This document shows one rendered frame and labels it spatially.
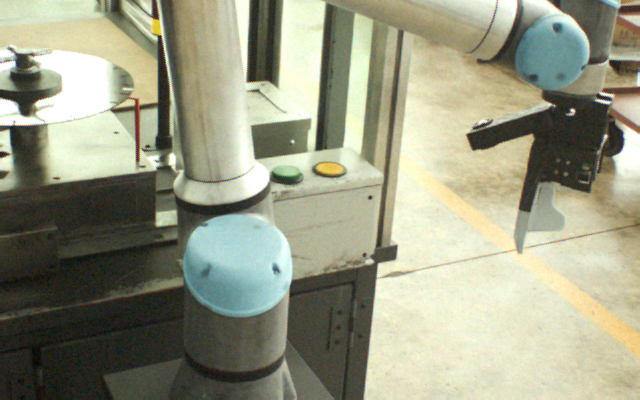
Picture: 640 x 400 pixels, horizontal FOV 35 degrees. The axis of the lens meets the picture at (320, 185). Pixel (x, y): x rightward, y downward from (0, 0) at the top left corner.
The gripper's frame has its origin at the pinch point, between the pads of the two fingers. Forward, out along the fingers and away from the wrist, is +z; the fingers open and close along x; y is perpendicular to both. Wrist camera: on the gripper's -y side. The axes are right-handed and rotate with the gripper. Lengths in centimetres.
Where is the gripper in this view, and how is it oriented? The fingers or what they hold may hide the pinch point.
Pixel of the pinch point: (528, 229)
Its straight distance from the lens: 135.1
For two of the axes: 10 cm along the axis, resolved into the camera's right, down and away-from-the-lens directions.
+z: -0.7, 9.0, 4.3
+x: 4.1, -3.7, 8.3
